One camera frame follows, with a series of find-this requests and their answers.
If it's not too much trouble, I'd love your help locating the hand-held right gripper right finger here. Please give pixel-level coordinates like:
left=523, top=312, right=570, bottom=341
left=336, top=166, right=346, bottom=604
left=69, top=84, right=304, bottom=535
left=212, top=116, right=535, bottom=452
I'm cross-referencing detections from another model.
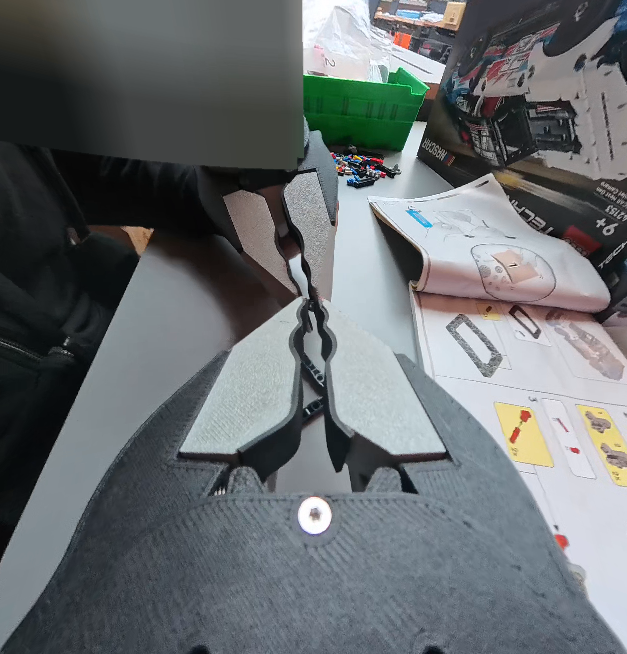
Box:
left=319, top=300, right=448, bottom=492

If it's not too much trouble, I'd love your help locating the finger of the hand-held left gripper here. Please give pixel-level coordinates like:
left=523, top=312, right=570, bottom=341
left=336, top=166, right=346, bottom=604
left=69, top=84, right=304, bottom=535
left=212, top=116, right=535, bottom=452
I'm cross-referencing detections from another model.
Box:
left=223, top=187, right=306, bottom=299
left=282, top=170, right=340, bottom=303

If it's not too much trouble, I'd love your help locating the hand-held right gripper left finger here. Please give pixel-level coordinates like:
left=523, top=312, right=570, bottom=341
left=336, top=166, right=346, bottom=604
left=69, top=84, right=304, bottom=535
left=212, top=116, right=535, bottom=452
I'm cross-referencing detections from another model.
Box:
left=179, top=298, right=311, bottom=482

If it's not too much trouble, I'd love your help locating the black rectangular lego frame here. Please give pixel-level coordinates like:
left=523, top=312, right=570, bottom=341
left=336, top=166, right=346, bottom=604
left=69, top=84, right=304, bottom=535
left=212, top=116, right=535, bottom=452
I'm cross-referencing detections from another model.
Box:
left=294, top=299, right=328, bottom=422

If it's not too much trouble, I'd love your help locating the person's left forearm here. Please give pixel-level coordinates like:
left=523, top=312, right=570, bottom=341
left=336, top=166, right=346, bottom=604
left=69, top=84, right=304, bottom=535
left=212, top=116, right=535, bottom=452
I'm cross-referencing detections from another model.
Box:
left=53, top=148, right=232, bottom=241

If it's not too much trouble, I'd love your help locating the pile of colourful lego pieces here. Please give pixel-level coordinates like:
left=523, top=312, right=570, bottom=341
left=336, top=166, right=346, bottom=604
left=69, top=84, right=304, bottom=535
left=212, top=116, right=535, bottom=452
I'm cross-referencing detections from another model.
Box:
left=329, top=150, right=402, bottom=188

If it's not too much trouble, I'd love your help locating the lego instruction booklet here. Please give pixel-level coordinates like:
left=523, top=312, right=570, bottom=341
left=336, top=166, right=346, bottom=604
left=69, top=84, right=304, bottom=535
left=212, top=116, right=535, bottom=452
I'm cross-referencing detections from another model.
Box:
left=367, top=173, right=627, bottom=654

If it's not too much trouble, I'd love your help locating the lego set box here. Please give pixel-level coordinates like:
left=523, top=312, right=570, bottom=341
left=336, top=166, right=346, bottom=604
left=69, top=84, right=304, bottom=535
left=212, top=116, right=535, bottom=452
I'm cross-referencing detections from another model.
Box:
left=417, top=0, right=627, bottom=328

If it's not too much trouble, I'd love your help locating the green plastic bin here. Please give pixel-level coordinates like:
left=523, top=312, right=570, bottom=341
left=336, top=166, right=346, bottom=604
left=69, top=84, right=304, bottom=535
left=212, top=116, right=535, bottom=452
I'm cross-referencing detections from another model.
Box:
left=303, top=66, right=431, bottom=152

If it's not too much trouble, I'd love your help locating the clear plastic bag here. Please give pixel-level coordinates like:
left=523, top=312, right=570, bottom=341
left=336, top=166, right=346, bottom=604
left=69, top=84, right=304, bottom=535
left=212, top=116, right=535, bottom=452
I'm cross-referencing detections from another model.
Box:
left=303, top=0, right=396, bottom=83

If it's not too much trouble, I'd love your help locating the storage shelf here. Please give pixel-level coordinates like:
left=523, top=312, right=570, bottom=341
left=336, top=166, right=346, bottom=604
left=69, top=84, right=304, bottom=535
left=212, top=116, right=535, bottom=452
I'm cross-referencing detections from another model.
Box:
left=372, top=0, right=468, bottom=58

